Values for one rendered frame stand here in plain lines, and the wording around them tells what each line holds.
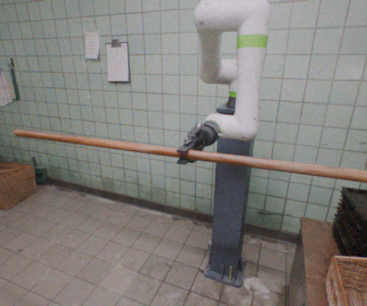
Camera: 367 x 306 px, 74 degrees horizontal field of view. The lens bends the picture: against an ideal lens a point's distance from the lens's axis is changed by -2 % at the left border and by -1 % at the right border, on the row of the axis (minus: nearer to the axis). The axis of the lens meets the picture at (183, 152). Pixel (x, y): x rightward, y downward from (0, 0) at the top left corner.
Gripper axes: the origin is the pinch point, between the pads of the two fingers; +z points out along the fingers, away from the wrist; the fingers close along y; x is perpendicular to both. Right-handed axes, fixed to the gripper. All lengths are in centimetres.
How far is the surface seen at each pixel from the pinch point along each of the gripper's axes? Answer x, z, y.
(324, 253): -55, -43, 60
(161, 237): 57, -84, 118
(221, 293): -6, -50, 118
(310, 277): -48, -26, 60
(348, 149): -71, -121, 31
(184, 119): 49, -119, 21
